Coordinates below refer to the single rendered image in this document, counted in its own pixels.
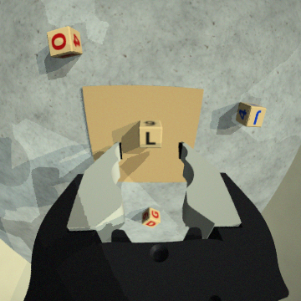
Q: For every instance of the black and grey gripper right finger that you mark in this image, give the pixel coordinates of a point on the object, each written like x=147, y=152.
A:
x=215, y=204

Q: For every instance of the tan mat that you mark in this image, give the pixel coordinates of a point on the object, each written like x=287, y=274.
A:
x=113, y=113

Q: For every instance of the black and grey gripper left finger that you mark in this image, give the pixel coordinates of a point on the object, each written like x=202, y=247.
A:
x=85, y=214

